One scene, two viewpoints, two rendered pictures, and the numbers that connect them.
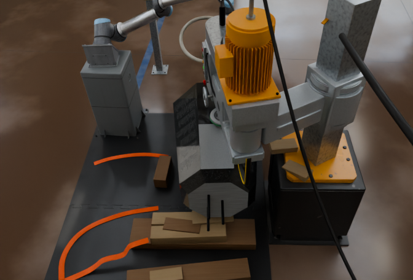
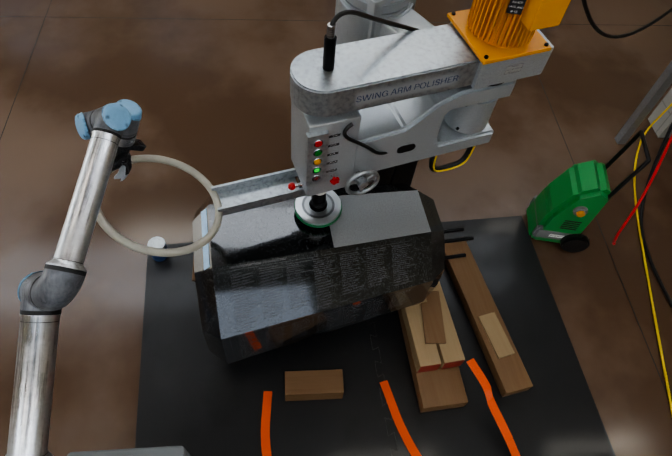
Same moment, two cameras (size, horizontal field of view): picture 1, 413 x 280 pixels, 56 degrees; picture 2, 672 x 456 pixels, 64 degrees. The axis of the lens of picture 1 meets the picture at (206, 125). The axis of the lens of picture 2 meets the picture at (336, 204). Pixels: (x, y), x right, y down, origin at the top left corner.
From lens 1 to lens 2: 2.92 m
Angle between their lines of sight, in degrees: 63
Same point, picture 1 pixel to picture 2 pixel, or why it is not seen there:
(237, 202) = not seen: hidden behind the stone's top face
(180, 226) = (436, 317)
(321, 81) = not seen: outside the picture
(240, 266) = (454, 247)
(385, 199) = not seen: hidden behind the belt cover
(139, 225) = (434, 393)
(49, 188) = not seen: outside the picture
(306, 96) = (417, 22)
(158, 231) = (449, 349)
